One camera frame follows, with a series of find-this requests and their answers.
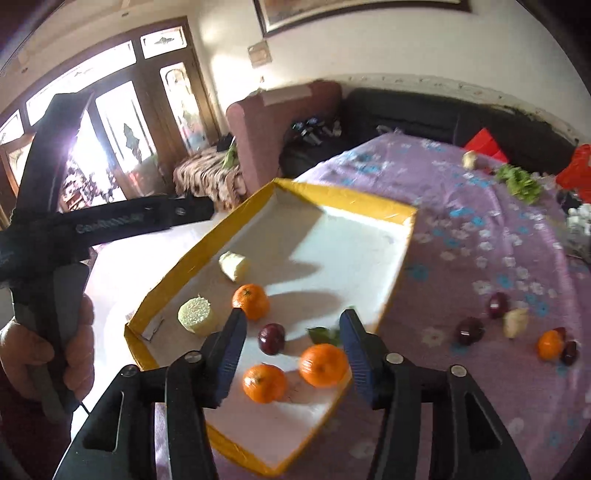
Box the dark red plum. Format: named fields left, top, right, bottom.
left=257, top=323, right=286, bottom=356
left=455, top=317, right=486, bottom=346
left=487, top=292, right=510, bottom=319
left=560, top=340, right=579, bottom=366

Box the mandarin orange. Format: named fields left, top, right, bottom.
left=231, top=284, right=270, bottom=321
left=536, top=329, right=565, bottom=362
left=242, top=364, right=287, bottom=404

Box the orange with green leaf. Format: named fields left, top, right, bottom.
left=298, top=327, right=349, bottom=388

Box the red jujube date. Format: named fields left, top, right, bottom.
left=555, top=327, right=567, bottom=342

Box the person left hand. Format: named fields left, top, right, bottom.
left=1, top=294, right=94, bottom=401

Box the purple floral tablecloth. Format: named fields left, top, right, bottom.
left=287, top=134, right=590, bottom=479

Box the patterned blanket seat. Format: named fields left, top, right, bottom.
left=172, top=147, right=247, bottom=211

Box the yellow white tray box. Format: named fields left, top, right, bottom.
left=124, top=179, right=417, bottom=477

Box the pink armchair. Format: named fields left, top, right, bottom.
left=225, top=80, right=342, bottom=195

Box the green lettuce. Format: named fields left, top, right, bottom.
left=495, top=164, right=542, bottom=205

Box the small sugarcane piece far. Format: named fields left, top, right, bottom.
left=462, top=150, right=478, bottom=171

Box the red plastic bag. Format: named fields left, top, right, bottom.
left=556, top=144, right=591, bottom=203

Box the red paper box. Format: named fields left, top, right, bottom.
left=465, top=128, right=509, bottom=163

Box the framed painting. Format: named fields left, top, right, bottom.
left=252, top=0, right=472, bottom=38

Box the black sofa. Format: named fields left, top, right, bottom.
left=279, top=88, right=575, bottom=179

